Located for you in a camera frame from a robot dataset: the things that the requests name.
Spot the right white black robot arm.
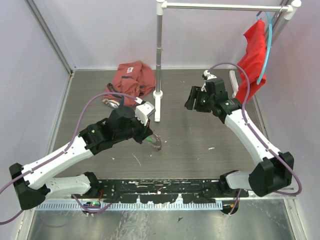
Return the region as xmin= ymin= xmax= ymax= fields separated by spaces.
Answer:
xmin=184 ymin=78 xmax=294 ymax=197

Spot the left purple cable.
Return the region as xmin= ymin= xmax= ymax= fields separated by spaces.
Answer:
xmin=0 ymin=92 xmax=141 ymax=225

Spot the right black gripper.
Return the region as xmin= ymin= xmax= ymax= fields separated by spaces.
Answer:
xmin=185 ymin=85 xmax=215 ymax=113

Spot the bright red shirt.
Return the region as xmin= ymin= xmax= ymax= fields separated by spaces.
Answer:
xmin=237 ymin=20 xmax=267 ymax=99

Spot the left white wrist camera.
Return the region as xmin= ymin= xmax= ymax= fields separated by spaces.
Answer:
xmin=134 ymin=97 xmax=156 ymax=126

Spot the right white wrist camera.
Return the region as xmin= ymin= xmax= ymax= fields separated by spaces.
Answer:
xmin=201 ymin=70 xmax=217 ymax=92

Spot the light blue clothes hanger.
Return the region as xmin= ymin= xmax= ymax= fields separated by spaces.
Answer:
xmin=256 ymin=11 xmax=273 ymax=85

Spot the rust red t-shirt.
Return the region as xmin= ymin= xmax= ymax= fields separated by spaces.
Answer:
xmin=102 ymin=61 xmax=156 ymax=109

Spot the grey slotted cable duct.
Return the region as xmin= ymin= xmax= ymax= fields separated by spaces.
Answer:
xmin=35 ymin=200 xmax=223 ymax=211

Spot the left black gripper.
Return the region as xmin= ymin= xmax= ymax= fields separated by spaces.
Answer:
xmin=114 ymin=113 xmax=154 ymax=145

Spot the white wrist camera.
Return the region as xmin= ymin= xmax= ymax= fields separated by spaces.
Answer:
xmin=201 ymin=70 xmax=217 ymax=92
xmin=134 ymin=97 xmax=156 ymax=126

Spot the white metal clothes rack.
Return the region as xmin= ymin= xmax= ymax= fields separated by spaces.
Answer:
xmin=153 ymin=0 xmax=302 ymax=123

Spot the aluminium frame post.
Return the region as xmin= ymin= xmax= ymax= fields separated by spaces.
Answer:
xmin=24 ymin=0 xmax=75 ymax=75

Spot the black mounting base plate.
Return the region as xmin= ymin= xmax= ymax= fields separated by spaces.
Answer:
xmin=76 ymin=178 xmax=238 ymax=204

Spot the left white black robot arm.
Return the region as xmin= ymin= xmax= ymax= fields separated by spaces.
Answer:
xmin=9 ymin=101 xmax=156 ymax=210

